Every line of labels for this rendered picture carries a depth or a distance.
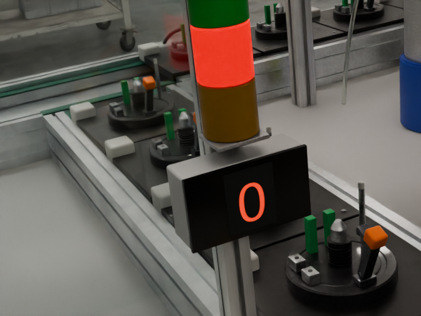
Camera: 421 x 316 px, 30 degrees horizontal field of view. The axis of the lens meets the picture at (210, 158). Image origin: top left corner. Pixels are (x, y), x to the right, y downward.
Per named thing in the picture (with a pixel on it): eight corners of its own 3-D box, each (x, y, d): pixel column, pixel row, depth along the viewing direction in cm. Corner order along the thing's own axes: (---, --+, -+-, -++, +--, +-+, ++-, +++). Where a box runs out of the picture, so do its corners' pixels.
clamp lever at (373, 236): (376, 278, 93) (389, 236, 88) (361, 283, 92) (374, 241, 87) (359, 256, 95) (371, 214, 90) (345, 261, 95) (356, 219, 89)
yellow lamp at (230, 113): (269, 133, 68) (265, 79, 66) (217, 148, 66) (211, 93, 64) (244, 117, 72) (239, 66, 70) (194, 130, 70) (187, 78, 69)
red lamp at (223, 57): (265, 78, 66) (260, 21, 64) (211, 91, 64) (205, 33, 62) (239, 65, 70) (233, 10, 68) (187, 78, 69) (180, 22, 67)
